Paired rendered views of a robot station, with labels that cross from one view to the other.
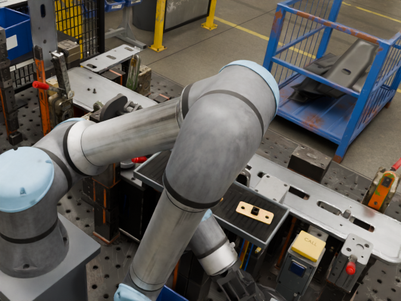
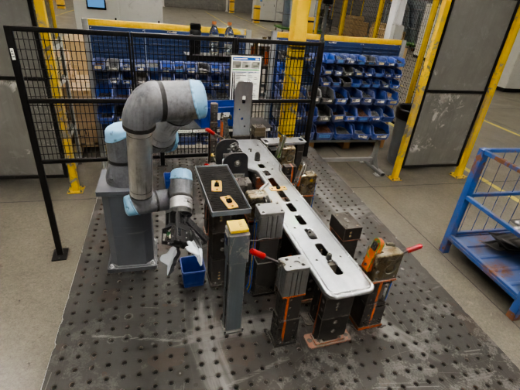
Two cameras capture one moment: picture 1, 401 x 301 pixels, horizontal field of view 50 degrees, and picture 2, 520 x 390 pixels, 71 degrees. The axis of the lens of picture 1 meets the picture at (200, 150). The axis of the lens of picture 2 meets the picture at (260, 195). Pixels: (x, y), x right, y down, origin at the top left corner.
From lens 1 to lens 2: 0.98 m
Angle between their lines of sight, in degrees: 37
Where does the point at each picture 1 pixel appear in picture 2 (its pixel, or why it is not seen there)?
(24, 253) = (112, 171)
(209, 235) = (176, 186)
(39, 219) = (118, 152)
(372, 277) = (364, 344)
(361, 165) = not seen: outside the picture
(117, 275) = not seen: hidden behind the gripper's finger
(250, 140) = (148, 100)
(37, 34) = (237, 112)
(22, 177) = (117, 128)
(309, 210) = (304, 244)
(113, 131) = not seen: hidden behind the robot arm
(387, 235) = (347, 281)
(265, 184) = (268, 205)
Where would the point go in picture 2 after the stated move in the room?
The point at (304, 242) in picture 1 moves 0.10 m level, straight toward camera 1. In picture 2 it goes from (236, 223) to (205, 227)
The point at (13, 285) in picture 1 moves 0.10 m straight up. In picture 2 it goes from (103, 185) to (100, 162)
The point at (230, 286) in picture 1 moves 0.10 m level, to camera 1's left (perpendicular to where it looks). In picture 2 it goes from (169, 215) to (152, 203)
